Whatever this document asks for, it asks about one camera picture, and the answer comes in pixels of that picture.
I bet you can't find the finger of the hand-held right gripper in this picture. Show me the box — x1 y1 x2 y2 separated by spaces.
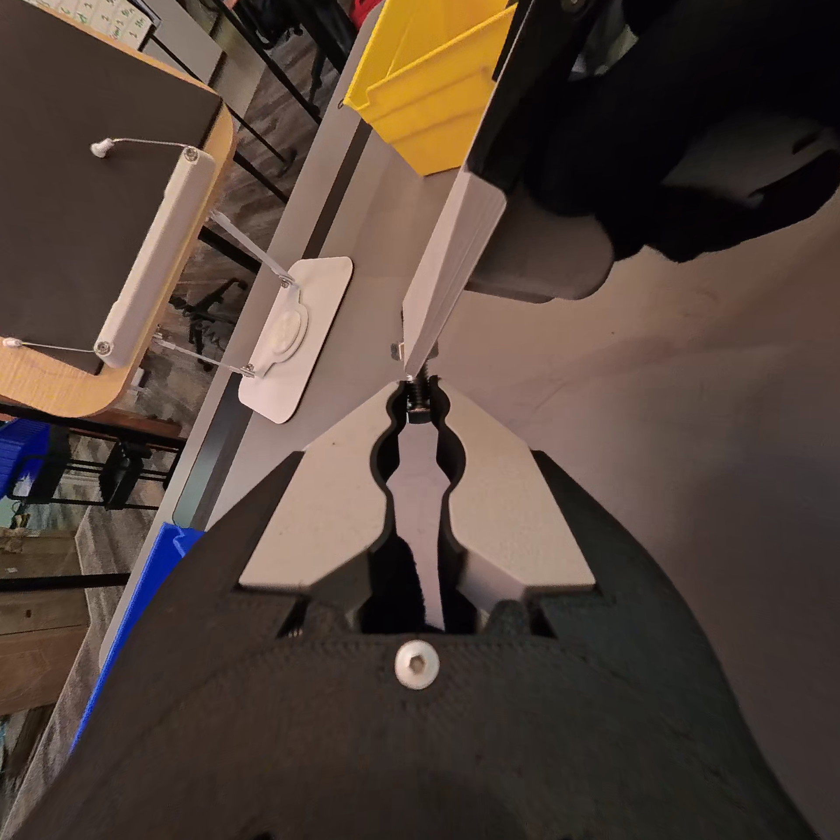
402 172 508 376

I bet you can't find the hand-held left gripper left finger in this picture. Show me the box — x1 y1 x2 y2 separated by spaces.
239 384 403 631

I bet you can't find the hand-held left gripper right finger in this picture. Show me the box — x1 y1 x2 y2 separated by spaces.
430 377 597 631

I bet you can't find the yellow storage bin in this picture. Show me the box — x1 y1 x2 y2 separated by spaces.
344 0 519 177

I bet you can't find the steel hex bolt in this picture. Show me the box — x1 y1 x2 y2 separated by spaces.
390 340 441 403

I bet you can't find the blue storage bin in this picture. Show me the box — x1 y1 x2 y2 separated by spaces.
0 420 52 500
71 521 206 752

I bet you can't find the person's right hand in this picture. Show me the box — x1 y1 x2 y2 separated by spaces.
512 39 840 263

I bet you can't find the white folding stand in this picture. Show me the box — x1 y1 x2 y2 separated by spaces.
3 138 355 424

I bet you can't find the black chair base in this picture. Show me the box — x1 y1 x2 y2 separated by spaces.
169 279 249 371

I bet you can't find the whiteboard with handwriting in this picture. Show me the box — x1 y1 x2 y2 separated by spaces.
56 0 158 47

